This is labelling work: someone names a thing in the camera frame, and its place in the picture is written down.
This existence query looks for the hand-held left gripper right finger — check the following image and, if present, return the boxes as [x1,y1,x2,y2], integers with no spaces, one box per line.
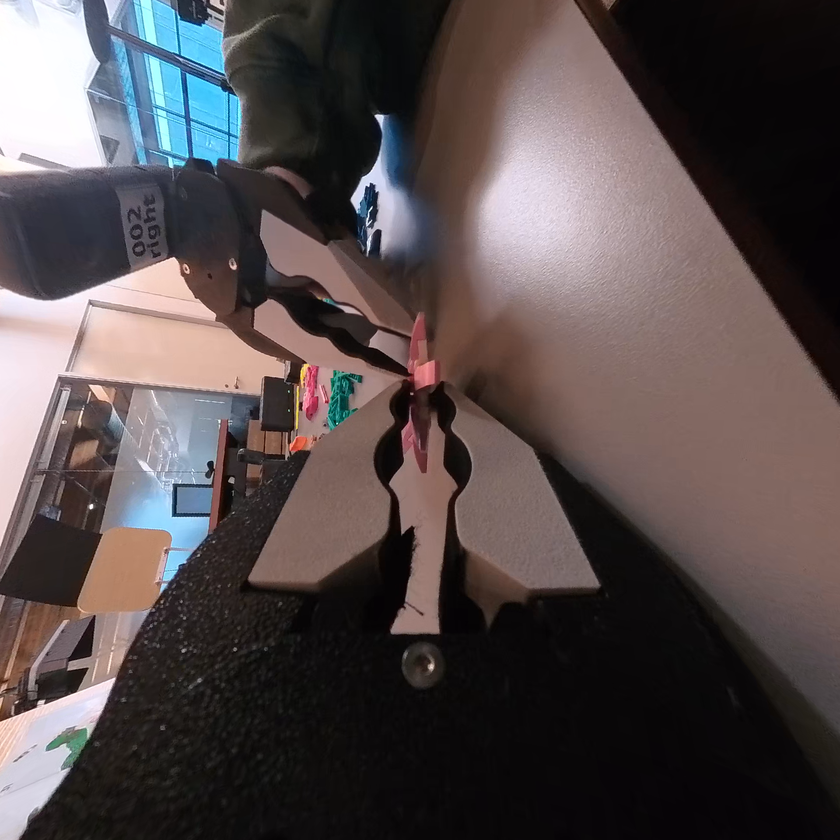
[433,381,602,626]

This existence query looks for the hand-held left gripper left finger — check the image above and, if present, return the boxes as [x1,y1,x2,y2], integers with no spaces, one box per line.
[246,382,411,618]

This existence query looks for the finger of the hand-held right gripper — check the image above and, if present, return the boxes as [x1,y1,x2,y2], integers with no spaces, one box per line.
[251,297,416,379]
[259,209,429,339]

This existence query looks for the pink lego flower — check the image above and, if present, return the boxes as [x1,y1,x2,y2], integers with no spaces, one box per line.
[403,314,439,473]

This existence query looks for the person's right forearm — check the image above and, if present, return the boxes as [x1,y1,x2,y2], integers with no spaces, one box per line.
[222,0,454,198]

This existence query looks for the pile of pink lego bricks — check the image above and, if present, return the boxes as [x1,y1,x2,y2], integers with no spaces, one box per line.
[301,364,330,421]

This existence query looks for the pile of teal lego bricks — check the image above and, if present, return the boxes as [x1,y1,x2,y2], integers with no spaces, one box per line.
[327,369,363,431]

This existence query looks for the lego instruction booklet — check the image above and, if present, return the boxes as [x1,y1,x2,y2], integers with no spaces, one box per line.
[0,679,101,796]

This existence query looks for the person's right hand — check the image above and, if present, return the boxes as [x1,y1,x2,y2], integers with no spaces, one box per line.
[266,167,313,198]

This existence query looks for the black box device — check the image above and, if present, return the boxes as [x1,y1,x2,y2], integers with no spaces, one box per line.
[261,376,298,432]

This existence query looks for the pile of dark blue bricks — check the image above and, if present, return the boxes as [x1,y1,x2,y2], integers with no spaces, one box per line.
[356,182,385,258]

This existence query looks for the dark monitor screen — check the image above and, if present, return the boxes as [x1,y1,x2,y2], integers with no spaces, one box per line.
[172,482,215,518]

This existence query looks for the plywood chair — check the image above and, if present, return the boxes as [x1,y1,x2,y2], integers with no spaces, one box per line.
[77,527,173,614]

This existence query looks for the black round floor lamp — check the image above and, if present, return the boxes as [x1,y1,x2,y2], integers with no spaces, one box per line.
[82,0,116,64]

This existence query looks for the black panel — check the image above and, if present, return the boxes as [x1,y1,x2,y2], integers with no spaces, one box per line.
[0,514,103,608]

